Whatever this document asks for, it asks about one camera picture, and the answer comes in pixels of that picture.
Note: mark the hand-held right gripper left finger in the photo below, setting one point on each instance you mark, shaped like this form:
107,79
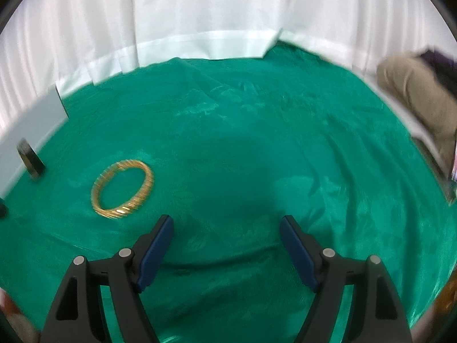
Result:
153,257

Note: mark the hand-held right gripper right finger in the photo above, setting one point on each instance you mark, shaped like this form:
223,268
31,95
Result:
300,253

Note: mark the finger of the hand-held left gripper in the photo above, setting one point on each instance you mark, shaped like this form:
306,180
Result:
2,210
31,159

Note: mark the white cardboard box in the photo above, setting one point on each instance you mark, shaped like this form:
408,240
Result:
25,125

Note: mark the gold bangle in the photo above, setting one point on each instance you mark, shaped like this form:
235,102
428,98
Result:
95,194

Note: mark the white curtain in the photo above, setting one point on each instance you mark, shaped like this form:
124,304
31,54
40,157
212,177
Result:
196,14

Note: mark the dark purple cloth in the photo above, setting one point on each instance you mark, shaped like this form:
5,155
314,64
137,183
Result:
441,64

